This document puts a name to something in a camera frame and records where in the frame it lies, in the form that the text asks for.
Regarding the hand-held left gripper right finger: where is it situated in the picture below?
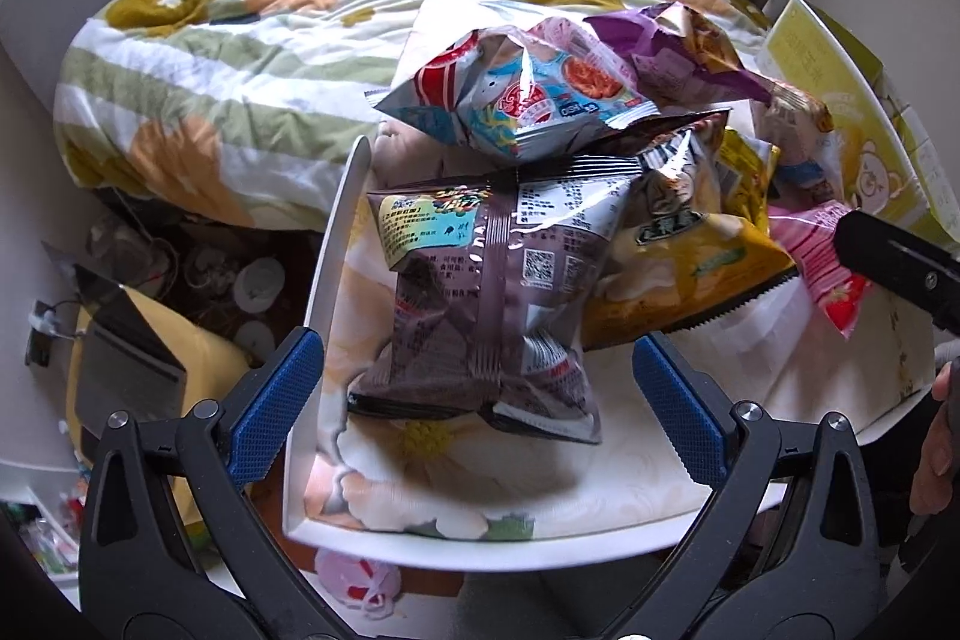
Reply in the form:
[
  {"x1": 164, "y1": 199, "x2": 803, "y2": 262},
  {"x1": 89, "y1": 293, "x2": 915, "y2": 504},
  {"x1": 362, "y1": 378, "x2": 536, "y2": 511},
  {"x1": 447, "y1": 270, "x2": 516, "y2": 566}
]
[{"x1": 600, "y1": 332, "x2": 878, "y2": 640}]

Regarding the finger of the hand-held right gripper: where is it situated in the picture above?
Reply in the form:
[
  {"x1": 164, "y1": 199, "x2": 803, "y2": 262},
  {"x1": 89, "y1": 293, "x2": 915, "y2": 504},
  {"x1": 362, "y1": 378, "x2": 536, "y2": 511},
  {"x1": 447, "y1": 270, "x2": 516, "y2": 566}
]
[{"x1": 832, "y1": 209, "x2": 960, "y2": 333}]

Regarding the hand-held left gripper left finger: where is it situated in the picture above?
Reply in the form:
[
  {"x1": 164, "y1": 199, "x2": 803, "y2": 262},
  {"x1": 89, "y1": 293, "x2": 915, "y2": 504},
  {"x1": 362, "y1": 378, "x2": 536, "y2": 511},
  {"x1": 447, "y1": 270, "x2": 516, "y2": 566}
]
[{"x1": 79, "y1": 325, "x2": 353, "y2": 640}]

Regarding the pink snack packet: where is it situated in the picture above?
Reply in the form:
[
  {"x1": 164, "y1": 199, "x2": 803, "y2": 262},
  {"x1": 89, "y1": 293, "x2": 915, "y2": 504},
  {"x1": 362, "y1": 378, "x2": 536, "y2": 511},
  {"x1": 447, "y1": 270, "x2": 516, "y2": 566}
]
[{"x1": 769, "y1": 199, "x2": 871, "y2": 341}]

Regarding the white floral tray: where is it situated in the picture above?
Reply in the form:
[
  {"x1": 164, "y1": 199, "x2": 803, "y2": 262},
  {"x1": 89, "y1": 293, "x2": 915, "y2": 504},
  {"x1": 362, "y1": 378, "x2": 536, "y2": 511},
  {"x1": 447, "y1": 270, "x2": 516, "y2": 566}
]
[{"x1": 283, "y1": 0, "x2": 938, "y2": 570}]

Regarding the yellow-green cardboard box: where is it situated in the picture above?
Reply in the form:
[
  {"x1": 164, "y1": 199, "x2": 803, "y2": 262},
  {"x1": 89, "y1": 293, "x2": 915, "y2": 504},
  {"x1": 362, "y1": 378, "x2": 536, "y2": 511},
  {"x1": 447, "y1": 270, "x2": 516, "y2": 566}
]
[{"x1": 754, "y1": 0, "x2": 960, "y2": 251}]

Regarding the brown silver snack bag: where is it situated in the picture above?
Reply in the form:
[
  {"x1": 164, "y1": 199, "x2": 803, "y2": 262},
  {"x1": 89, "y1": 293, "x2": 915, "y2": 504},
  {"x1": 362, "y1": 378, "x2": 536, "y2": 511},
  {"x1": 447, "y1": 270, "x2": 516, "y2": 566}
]
[{"x1": 346, "y1": 156, "x2": 646, "y2": 446}]

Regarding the person's right hand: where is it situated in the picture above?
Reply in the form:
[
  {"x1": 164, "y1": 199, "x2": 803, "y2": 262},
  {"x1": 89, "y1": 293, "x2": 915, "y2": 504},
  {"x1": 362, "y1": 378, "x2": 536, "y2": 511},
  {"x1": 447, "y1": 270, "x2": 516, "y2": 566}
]
[{"x1": 909, "y1": 361, "x2": 960, "y2": 521}]

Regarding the white round container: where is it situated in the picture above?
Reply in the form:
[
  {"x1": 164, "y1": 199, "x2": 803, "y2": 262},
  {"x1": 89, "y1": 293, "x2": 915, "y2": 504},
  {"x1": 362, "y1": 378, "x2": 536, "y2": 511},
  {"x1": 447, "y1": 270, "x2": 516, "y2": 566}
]
[
  {"x1": 232, "y1": 257, "x2": 284, "y2": 311},
  {"x1": 232, "y1": 319, "x2": 277, "y2": 363}
]

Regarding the yellow bag on floor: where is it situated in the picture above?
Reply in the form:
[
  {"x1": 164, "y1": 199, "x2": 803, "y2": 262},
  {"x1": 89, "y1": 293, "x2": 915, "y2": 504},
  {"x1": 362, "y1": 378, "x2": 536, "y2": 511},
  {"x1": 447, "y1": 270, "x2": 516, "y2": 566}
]
[{"x1": 64, "y1": 291, "x2": 256, "y2": 528}]

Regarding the yellow snack bag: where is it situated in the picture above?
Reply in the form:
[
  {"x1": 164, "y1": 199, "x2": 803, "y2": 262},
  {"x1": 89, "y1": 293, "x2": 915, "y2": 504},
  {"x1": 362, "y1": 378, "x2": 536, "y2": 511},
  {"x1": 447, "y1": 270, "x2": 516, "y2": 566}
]
[{"x1": 581, "y1": 126, "x2": 797, "y2": 352}]

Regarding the pale printed snack bag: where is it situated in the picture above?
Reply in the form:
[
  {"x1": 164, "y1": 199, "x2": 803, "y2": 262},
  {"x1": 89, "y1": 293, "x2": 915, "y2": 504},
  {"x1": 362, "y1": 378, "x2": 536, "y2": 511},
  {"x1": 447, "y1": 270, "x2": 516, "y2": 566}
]
[{"x1": 750, "y1": 85, "x2": 848, "y2": 210}]

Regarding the pink plush toy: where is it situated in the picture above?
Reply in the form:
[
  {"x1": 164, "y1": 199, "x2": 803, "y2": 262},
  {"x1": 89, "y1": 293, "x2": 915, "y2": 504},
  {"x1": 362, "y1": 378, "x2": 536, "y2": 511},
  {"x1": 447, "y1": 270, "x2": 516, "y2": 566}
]
[{"x1": 313, "y1": 546, "x2": 406, "y2": 611}]

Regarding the dark brown snack bag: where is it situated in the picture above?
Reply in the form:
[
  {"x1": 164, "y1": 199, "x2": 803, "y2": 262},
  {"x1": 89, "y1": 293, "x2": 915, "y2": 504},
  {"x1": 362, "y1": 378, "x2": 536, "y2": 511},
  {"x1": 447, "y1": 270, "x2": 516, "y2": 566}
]
[{"x1": 517, "y1": 111, "x2": 732, "y2": 221}]

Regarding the colourful clutter pile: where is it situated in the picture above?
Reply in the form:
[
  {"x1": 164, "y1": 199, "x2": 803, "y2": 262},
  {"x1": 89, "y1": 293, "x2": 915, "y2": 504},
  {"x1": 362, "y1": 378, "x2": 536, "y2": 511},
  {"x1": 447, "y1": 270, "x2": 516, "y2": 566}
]
[{"x1": 0, "y1": 467, "x2": 91, "y2": 581}]

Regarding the purple snack bag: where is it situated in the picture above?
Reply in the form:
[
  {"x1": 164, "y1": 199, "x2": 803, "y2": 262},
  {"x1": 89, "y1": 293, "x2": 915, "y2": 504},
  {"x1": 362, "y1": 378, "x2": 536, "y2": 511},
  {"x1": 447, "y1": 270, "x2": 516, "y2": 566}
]
[{"x1": 583, "y1": 2, "x2": 773, "y2": 109}]

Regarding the blue red snack bag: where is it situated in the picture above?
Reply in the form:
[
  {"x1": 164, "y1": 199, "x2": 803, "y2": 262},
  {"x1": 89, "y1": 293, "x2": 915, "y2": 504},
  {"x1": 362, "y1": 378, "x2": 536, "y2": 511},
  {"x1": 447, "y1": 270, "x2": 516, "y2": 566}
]
[{"x1": 373, "y1": 26, "x2": 661, "y2": 165}]

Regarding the floral striped blanket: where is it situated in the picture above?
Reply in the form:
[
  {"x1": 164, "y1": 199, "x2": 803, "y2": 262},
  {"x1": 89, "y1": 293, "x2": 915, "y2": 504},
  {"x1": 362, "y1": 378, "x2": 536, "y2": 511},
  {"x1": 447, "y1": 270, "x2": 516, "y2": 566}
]
[{"x1": 52, "y1": 0, "x2": 773, "y2": 229}]

